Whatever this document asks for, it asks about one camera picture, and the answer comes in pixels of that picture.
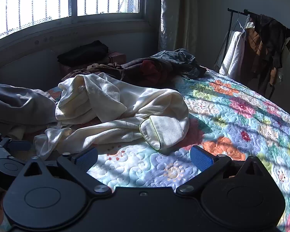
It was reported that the black folded garment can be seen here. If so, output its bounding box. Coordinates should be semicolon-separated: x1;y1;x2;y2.
57;40;109;66

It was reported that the white waffle pajama shirt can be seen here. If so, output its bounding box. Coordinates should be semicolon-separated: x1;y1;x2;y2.
34;72;190;161

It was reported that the black clothes rack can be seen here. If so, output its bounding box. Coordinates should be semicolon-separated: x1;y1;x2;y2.
214;8;290;99

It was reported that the grey cloth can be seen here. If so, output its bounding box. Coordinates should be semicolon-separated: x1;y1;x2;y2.
0;83;57;136

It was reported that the pale curtain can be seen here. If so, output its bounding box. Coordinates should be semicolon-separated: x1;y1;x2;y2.
158;0;199;52

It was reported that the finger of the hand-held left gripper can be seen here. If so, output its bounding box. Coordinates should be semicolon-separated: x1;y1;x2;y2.
1;137;32;153

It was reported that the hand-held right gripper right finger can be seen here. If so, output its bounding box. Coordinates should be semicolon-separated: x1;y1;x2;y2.
175;146;265;197

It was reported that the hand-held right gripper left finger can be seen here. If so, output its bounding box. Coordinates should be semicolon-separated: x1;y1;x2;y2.
23;147;113;198

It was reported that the floral quilt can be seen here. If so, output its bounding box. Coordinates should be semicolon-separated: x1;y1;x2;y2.
46;69;290;232

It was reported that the dark red garment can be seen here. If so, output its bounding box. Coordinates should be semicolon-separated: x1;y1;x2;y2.
122;58;174;89

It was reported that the brown hanging garment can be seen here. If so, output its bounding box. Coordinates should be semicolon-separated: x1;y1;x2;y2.
240;26;278;87

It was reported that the white hanging garment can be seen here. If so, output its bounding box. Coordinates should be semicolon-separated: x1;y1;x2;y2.
219;31;245;83

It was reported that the black hanging garment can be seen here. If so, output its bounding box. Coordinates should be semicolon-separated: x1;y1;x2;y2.
250;13;290;69

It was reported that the dark clothes pile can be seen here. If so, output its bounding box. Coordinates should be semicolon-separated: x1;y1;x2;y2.
150;49;207;80

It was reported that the barred window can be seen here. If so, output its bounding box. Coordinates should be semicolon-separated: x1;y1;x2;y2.
0;0;145;44

